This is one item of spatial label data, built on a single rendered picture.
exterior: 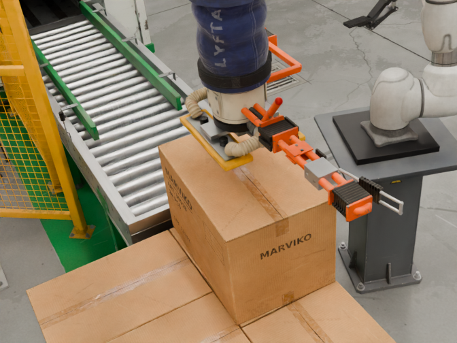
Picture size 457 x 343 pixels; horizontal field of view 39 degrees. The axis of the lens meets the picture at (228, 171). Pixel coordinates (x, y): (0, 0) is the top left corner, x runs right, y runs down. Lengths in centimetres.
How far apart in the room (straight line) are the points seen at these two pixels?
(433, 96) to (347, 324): 93
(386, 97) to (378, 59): 237
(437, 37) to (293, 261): 84
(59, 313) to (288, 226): 91
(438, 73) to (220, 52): 100
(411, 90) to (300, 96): 197
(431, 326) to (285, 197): 114
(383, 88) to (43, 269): 193
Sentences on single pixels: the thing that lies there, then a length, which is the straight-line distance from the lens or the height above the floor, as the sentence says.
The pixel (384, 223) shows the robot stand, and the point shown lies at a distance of 285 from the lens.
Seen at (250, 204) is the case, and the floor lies 94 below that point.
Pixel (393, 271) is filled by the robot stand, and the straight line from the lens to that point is 308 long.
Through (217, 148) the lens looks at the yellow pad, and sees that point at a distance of 199.
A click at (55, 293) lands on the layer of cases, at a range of 251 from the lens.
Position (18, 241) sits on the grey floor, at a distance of 365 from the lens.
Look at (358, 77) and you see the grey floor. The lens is 465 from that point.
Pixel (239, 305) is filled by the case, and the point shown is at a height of 64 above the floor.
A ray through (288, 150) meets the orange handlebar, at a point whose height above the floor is 126.
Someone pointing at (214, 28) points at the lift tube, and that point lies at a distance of 182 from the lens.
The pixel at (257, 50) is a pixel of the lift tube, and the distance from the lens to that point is 187.
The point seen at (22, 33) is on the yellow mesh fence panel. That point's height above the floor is 118.
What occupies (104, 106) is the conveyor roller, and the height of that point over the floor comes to 55.
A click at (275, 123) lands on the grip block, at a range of 186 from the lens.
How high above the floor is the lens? 229
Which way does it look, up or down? 37 degrees down
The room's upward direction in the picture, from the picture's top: 6 degrees counter-clockwise
